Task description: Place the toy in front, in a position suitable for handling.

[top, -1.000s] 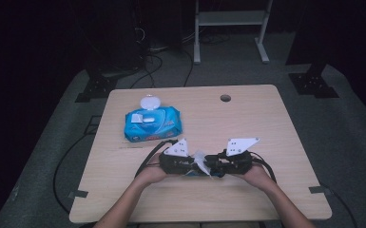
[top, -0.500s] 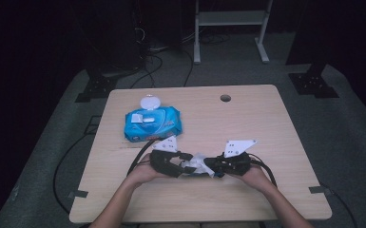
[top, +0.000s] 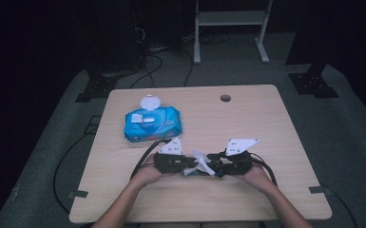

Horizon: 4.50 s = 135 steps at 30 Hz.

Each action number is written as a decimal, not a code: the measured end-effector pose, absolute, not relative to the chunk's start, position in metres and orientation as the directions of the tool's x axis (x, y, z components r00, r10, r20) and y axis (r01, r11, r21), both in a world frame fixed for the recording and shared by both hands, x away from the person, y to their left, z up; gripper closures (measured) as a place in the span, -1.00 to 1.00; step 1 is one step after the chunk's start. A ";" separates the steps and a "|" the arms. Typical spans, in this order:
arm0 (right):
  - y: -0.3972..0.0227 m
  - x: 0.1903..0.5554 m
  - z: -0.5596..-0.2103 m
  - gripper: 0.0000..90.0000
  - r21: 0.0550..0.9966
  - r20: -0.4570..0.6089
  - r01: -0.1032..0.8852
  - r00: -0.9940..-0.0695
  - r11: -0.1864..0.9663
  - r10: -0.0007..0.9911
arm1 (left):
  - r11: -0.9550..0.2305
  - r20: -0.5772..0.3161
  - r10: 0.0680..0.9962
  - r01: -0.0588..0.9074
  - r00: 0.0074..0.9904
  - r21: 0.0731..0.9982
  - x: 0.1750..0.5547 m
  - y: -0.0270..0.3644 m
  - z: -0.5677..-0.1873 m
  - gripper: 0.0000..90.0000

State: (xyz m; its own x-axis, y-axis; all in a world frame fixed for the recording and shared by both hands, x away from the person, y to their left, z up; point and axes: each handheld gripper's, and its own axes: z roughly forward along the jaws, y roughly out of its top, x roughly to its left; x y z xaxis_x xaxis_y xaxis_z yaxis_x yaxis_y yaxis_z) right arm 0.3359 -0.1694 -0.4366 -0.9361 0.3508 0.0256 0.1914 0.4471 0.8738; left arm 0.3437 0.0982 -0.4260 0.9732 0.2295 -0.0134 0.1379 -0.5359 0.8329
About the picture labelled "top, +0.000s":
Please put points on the blue wet wipes pack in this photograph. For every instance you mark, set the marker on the blue wet wipes pack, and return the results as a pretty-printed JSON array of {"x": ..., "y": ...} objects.
[{"x": 158, "y": 126}]

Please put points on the black tape strip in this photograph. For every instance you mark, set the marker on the black tape strip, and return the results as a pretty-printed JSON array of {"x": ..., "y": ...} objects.
[
  {"x": 77, "y": 193},
  {"x": 320, "y": 190}
]

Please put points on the person's left hand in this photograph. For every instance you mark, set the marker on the person's left hand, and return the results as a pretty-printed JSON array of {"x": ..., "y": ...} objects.
[{"x": 150, "y": 175}]

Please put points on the white wet wipe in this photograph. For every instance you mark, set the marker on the white wet wipe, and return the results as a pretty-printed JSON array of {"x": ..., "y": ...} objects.
[{"x": 202, "y": 164}]

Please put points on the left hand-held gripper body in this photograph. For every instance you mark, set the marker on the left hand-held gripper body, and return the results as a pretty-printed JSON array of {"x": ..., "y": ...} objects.
[{"x": 171, "y": 163}]

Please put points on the black stand base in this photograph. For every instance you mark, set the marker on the black stand base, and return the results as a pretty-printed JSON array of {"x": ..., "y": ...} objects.
[
  {"x": 312, "y": 84},
  {"x": 96, "y": 88}
]

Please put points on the black table foot frame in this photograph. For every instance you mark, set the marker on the black table foot frame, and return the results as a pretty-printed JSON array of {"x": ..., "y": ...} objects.
[{"x": 92, "y": 116}]

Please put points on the person's right hand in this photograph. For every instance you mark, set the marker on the person's right hand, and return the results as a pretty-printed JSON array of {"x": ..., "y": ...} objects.
[{"x": 260, "y": 179}]

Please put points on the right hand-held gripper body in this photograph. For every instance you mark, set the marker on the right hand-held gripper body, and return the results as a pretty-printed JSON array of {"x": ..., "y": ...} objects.
[{"x": 239, "y": 164}]

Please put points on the white metal stand frame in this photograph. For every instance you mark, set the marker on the white metal stand frame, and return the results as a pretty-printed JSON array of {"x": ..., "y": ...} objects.
[{"x": 231, "y": 18}]

